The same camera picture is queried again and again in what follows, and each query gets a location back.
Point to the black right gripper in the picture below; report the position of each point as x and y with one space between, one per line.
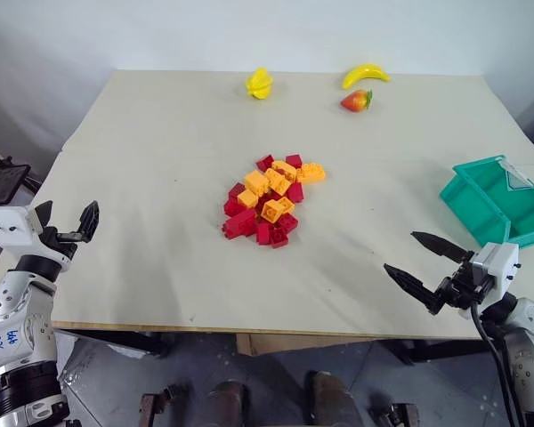
460 289

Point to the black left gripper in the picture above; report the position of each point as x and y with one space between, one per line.
60 240

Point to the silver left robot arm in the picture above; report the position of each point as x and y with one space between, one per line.
9 320

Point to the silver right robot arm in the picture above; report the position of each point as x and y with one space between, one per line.
529 338

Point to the black tray stand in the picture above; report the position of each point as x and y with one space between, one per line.
2 182

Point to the green plastic bin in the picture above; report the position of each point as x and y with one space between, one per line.
480 209

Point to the black table leg bar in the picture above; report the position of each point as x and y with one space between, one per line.
431 351
124 342

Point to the clear bin label holder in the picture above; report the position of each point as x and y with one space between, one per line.
516 178

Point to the dark rounded shape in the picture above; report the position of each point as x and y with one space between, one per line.
334 400
227 405

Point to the red plastic toy brick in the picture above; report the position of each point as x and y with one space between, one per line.
240 224

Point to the red toy strawberry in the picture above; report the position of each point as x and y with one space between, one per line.
355 101

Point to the yellow toy banana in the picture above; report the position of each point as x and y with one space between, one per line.
362 73

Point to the yellow toy starfruit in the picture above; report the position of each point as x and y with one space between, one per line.
260 83

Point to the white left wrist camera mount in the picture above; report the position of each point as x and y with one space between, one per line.
11 222

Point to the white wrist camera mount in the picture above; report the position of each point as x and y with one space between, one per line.
11 222
500 264

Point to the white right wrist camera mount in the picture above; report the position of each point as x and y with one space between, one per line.
500 264

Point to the rusty metal bracket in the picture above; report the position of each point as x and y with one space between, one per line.
160 405

